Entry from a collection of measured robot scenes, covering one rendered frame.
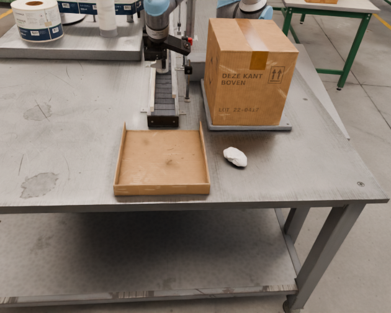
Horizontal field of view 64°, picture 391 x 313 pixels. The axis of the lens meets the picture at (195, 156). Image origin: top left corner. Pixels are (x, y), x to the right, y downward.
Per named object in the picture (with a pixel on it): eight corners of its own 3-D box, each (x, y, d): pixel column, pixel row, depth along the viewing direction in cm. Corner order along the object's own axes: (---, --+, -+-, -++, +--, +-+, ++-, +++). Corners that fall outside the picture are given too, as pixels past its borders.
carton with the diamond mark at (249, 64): (203, 84, 133) (208, 17, 115) (259, 85, 135) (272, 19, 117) (212, 126, 110) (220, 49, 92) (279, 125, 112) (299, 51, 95)
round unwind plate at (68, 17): (36, 7, 188) (36, 5, 187) (89, 9, 191) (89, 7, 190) (18, 25, 165) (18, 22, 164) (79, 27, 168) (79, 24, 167)
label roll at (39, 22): (71, 36, 157) (64, 5, 148) (30, 45, 146) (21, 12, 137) (52, 25, 168) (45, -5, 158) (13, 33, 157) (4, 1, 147)
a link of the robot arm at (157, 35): (169, 12, 102) (169, 33, 100) (169, 23, 107) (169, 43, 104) (145, 12, 102) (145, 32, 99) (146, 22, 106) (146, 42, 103)
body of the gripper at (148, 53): (144, 45, 117) (142, 21, 106) (168, 46, 118) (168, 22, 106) (144, 63, 114) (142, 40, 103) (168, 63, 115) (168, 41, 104)
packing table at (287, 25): (252, 18, 484) (262, -41, 433) (304, 22, 482) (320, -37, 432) (267, 86, 316) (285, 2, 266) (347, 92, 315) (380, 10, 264)
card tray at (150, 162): (125, 130, 108) (123, 120, 106) (200, 130, 111) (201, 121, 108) (114, 195, 86) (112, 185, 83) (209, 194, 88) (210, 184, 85)
